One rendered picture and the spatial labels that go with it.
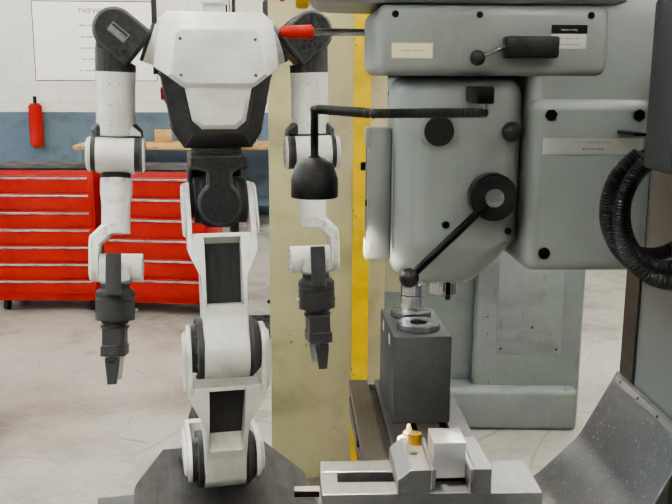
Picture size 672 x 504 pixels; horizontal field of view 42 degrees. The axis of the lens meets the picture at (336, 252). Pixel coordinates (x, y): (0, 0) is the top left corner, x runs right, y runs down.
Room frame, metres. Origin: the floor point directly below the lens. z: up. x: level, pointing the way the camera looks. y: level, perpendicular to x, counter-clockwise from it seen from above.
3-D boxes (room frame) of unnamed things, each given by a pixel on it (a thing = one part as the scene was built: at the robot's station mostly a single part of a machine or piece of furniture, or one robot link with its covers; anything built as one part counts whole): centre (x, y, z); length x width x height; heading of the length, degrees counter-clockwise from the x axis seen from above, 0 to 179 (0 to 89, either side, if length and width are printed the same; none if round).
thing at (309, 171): (1.33, 0.03, 1.48); 0.07 x 0.07 x 0.06
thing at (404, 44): (1.40, -0.22, 1.68); 0.34 x 0.24 x 0.10; 93
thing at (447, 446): (1.31, -0.18, 1.03); 0.06 x 0.05 x 0.06; 3
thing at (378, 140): (1.39, -0.07, 1.45); 0.04 x 0.04 x 0.21; 3
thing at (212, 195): (2.13, 0.30, 1.37); 0.28 x 0.13 x 0.18; 12
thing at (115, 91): (2.00, 0.50, 1.52); 0.13 x 0.12 x 0.22; 100
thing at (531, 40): (1.26, -0.25, 1.66); 0.12 x 0.04 x 0.04; 93
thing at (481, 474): (1.31, -0.15, 0.98); 0.35 x 0.15 x 0.11; 93
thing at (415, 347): (1.81, -0.17, 1.02); 0.22 x 0.12 x 0.20; 4
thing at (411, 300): (1.86, -0.17, 1.15); 0.05 x 0.05 x 0.05
